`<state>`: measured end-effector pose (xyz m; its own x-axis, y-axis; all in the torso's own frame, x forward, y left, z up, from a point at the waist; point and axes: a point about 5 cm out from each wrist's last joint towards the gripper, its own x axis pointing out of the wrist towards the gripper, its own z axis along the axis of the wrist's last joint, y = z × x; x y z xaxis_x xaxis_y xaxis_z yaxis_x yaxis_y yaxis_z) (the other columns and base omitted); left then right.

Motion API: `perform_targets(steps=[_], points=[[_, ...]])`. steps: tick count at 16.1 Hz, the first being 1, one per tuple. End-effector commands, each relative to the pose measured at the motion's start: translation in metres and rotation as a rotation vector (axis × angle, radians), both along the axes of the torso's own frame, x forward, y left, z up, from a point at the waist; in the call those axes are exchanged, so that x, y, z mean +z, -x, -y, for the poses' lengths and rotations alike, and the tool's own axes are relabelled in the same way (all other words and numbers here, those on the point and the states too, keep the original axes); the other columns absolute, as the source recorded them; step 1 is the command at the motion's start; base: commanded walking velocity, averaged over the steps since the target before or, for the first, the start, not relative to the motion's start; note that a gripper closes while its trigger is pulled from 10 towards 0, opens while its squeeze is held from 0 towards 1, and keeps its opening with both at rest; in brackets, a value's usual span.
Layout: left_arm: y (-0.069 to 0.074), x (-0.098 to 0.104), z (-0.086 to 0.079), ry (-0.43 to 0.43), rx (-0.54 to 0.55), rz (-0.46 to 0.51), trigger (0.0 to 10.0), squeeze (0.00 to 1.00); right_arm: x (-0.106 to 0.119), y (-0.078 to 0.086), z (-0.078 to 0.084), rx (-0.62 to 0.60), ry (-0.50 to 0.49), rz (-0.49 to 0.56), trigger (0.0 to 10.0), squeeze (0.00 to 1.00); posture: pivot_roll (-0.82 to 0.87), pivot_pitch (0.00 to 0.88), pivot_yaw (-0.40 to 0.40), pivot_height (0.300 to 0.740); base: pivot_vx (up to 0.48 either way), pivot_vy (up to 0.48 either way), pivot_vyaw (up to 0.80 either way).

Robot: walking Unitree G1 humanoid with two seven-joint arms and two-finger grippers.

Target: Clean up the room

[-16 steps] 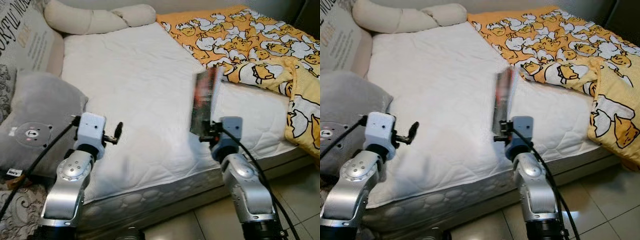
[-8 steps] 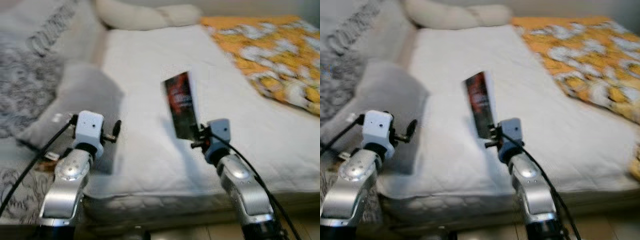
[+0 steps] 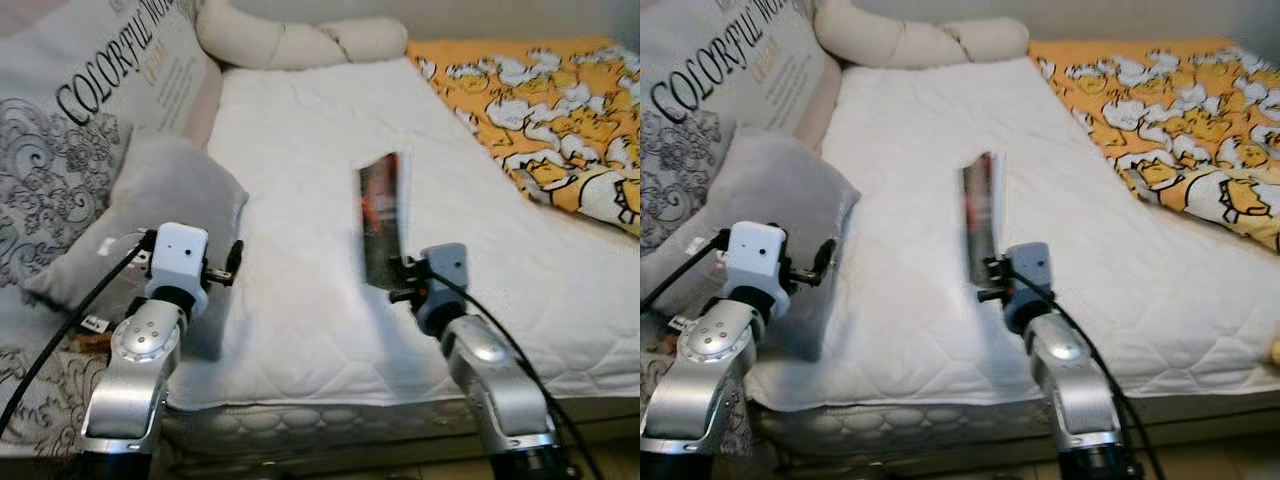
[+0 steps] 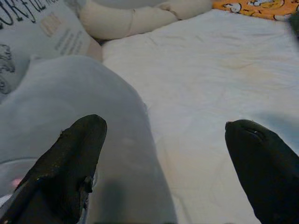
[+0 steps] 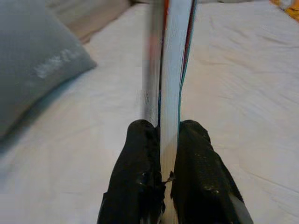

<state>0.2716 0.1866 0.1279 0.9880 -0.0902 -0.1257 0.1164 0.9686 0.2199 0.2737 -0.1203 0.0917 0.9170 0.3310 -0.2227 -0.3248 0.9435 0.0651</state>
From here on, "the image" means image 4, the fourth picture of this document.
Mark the grey pillow with embroidered letters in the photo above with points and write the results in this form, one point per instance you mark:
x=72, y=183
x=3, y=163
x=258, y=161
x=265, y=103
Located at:
x=70, y=88

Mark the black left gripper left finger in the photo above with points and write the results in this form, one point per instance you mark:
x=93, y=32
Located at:
x=67, y=158

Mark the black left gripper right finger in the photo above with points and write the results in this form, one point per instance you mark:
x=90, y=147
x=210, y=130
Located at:
x=264, y=168

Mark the white bed sheet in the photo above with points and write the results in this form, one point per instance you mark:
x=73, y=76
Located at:
x=198, y=81

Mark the orange patterned blanket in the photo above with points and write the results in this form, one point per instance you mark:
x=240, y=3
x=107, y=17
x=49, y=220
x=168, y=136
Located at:
x=247, y=9

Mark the dark green object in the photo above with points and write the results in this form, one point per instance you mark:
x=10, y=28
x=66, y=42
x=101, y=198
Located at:
x=294, y=23

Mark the cream knotted pillow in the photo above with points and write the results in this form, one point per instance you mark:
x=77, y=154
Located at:
x=121, y=21

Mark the white pillow with black lettering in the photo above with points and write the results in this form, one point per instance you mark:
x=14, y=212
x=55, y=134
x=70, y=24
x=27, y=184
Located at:
x=35, y=42

